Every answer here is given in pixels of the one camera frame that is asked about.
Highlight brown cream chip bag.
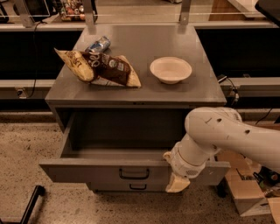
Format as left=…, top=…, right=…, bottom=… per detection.
left=55, top=49, right=141, bottom=88

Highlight grey top drawer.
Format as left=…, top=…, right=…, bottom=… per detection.
left=38, top=112, right=232, bottom=186

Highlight grey drawer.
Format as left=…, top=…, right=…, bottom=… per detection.
left=87, top=183, right=165, bottom=192
left=38, top=112, right=232, bottom=186

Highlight black metal leg left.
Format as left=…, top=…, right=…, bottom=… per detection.
left=0, top=185, right=46, bottom=224

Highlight grey bottom drawer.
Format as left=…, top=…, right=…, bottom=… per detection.
left=87, top=183, right=165, bottom=192

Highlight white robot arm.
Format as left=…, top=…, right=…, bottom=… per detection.
left=164, top=107, right=280, bottom=193

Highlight dark bottles in box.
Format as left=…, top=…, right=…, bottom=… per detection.
left=253, top=166, right=280, bottom=188

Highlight black hanging cable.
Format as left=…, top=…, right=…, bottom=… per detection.
left=27, top=20, right=47, bottom=100

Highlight grey metal drawer cabinet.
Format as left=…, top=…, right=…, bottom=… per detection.
left=44, top=24, right=228, bottom=194

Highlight blue silver soda can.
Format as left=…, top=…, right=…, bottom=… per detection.
left=86, top=36, right=111, bottom=53

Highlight rack of snack items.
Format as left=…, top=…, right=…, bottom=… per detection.
left=59, top=0, right=85, bottom=22

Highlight white paper bowl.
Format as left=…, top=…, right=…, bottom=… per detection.
left=150, top=57, right=193, bottom=84

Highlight open cardboard box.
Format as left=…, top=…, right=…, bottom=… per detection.
left=217, top=123, right=280, bottom=224

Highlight black cable with plug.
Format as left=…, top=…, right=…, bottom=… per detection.
left=217, top=73, right=241, bottom=108

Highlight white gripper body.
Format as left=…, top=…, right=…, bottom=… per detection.
left=170, top=142, right=206, bottom=179

